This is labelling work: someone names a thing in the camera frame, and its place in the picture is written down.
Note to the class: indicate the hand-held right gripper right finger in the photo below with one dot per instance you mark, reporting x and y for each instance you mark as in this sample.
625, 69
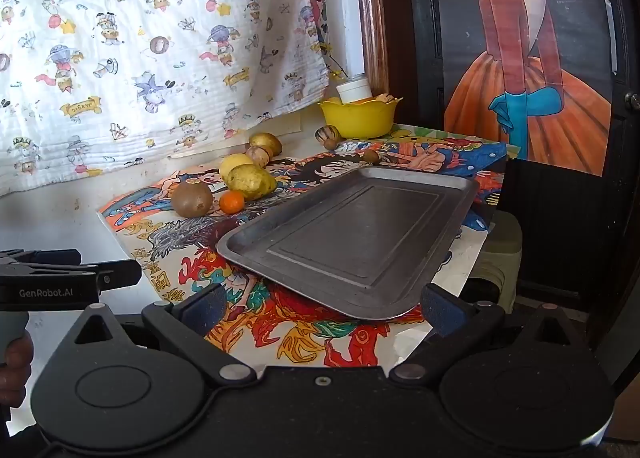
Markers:
439, 310

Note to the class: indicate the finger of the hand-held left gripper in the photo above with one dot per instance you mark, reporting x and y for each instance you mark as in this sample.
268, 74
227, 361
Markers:
120, 273

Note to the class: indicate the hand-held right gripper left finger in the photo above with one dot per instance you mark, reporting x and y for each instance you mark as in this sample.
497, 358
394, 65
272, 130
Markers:
207, 302

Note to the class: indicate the small orange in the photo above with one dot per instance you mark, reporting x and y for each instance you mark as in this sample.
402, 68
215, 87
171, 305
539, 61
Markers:
231, 203

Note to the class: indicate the brown kiwi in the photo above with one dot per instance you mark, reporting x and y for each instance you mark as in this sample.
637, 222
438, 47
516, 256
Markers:
191, 199

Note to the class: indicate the grey metal tray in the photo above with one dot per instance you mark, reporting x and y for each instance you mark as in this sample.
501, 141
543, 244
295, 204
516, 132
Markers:
360, 238

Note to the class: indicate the yellow-green pear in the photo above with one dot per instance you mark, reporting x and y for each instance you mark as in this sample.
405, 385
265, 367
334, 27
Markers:
250, 183

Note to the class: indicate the yellow round fruit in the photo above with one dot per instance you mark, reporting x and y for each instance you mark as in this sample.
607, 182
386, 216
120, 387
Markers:
232, 163

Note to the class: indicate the brown round fruit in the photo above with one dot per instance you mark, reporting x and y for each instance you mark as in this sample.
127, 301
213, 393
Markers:
257, 156

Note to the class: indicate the longan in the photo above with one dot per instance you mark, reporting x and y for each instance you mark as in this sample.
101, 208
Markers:
371, 156
330, 144

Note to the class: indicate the striped pepino melon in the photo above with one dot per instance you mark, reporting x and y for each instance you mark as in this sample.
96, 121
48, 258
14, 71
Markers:
326, 132

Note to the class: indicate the person's left hand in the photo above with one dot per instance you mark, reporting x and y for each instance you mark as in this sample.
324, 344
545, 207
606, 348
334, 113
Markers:
15, 373

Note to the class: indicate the grey-green plastic stool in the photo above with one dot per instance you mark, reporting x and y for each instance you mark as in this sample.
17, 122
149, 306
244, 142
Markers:
505, 248

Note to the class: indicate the yellow bowl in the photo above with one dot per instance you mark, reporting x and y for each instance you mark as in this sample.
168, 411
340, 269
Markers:
357, 121

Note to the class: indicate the ginger root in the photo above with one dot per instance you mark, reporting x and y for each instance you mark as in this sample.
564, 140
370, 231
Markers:
385, 98

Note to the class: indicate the white cartoon printed blanket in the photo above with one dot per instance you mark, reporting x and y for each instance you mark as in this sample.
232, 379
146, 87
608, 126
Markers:
125, 38

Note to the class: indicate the white plastic jar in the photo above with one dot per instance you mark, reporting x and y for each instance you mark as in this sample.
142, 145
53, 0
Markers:
354, 88

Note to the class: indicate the yellow flower sprig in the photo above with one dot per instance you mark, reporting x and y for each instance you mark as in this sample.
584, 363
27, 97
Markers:
331, 62

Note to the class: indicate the black door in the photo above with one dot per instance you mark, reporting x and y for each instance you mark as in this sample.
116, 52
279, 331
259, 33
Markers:
420, 38

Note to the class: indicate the metal door knob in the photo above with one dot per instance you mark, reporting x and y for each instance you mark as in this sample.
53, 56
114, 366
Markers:
634, 101

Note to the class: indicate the wall poster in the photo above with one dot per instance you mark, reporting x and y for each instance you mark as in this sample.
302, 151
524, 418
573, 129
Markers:
525, 113

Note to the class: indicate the wooden door frame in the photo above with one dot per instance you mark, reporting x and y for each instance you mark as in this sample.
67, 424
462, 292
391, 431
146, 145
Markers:
372, 13

